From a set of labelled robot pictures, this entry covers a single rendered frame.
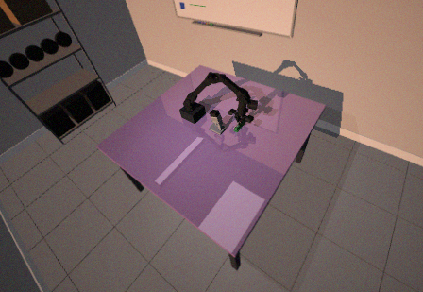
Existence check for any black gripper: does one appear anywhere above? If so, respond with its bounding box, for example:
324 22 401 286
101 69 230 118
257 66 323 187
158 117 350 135
228 107 254 126

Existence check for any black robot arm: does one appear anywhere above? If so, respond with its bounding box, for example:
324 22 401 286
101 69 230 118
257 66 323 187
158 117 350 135
183 72 258 114

